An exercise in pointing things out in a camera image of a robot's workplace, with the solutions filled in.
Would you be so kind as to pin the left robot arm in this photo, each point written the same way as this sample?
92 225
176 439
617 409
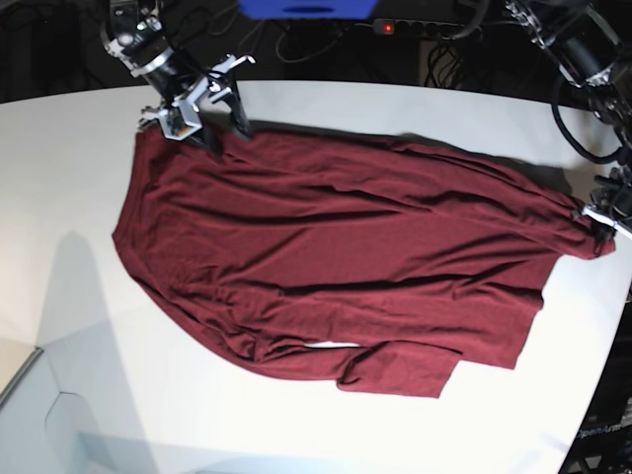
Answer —
591 57

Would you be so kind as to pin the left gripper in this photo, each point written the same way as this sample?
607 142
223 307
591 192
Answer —
610 202

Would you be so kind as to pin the dark red t-shirt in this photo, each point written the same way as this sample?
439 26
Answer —
377 262

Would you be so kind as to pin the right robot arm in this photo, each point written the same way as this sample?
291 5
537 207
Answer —
134 34

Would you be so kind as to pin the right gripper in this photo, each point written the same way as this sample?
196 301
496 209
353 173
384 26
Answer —
215 85

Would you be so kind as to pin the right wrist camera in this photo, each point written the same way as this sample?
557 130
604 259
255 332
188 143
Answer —
179 123

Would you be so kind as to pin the black power strip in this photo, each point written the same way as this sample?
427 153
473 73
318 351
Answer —
416 29

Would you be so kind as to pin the blue box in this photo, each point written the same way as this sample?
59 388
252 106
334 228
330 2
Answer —
307 9

